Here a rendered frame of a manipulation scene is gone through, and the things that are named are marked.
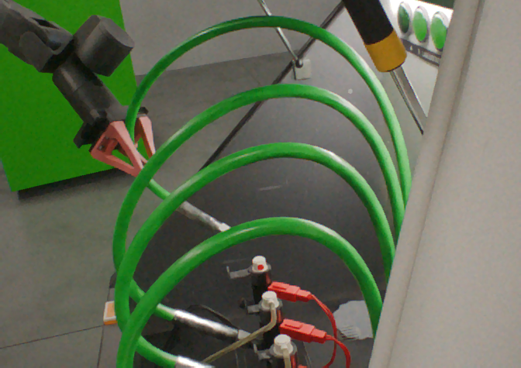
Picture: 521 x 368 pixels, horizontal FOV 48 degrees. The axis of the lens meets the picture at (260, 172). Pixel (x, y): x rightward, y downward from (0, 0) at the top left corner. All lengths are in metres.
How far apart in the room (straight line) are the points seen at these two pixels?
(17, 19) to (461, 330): 0.78
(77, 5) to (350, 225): 3.05
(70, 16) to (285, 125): 3.02
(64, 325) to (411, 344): 2.53
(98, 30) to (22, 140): 3.26
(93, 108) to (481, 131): 0.65
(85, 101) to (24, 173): 3.32
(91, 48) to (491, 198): 0.68
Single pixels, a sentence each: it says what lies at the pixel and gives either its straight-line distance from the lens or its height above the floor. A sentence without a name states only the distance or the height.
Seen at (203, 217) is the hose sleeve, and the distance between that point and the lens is 0.83.
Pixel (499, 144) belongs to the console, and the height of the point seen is 1.44.
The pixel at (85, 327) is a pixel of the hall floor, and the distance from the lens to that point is 2.75.
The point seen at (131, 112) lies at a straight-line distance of 0.81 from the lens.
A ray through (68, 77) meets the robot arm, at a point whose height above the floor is 1.36.
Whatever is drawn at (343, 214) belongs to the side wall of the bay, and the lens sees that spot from 1.11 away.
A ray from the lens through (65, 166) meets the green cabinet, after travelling 4.15.
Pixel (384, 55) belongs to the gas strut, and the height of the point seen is 1.46.
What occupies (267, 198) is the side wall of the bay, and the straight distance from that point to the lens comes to 1.06.
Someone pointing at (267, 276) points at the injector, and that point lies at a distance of 0.76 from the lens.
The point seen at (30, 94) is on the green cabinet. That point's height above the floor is 0.69.
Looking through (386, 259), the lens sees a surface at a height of 1.22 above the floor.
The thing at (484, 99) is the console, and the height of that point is 1.45.
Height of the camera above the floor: 1.54
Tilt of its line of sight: 23 degrees down
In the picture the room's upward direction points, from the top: 7 degrees counter-clockwise
